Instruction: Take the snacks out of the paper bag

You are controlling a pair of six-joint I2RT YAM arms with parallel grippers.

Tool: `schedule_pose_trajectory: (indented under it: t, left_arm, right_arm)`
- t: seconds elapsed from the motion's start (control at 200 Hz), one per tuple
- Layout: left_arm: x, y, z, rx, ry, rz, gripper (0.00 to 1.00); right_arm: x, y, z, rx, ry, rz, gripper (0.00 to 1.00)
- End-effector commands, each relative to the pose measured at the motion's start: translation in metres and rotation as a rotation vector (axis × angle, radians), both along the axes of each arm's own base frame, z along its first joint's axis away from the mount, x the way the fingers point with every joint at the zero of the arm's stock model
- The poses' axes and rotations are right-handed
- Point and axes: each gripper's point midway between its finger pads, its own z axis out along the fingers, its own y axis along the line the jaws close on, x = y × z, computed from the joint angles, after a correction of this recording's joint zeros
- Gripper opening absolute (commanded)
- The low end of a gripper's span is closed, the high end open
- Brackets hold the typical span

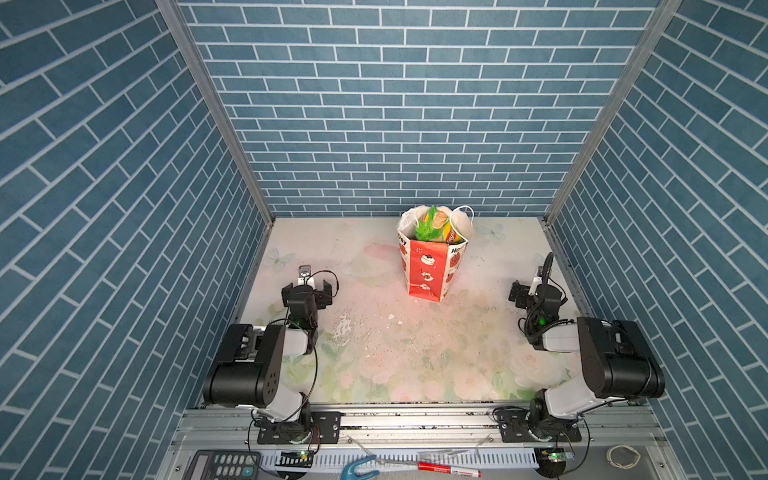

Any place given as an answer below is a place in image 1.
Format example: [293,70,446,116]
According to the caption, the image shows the red white paper bag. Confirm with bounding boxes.
[397,205,474,302]

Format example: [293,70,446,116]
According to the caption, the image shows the rubber band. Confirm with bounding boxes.
[605,444,642,470]

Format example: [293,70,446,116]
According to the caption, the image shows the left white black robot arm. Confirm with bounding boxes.
[202,281,339,431]

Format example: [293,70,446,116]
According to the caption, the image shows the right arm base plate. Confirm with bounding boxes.
[490,406,582,443]

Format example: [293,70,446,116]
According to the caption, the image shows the aluminium rail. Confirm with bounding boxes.
[170,403,670,451]

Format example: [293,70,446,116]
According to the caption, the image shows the red marker pen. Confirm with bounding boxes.
[417,462,482,478]

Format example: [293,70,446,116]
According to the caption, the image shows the black calculator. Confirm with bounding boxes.
[183,450,261,480]

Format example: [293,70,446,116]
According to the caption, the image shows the green chips bag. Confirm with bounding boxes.
[415,206,465,245]

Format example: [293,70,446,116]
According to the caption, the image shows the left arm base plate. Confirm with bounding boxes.
[257,411,342,445]

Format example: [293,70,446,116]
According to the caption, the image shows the white cable duct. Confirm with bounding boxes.
[260,447,539,473]

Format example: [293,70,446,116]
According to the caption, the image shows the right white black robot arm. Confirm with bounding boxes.
[493,253,665,443]

